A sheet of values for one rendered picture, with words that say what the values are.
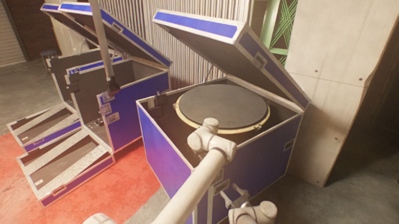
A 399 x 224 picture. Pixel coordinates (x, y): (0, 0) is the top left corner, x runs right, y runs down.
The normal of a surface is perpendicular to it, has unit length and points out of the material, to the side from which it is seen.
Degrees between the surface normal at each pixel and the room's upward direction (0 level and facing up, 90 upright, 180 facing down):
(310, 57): 90
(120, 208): 0
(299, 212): 0
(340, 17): 90
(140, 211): 0
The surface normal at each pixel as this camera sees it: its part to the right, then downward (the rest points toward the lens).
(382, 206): 0.00, -0.88
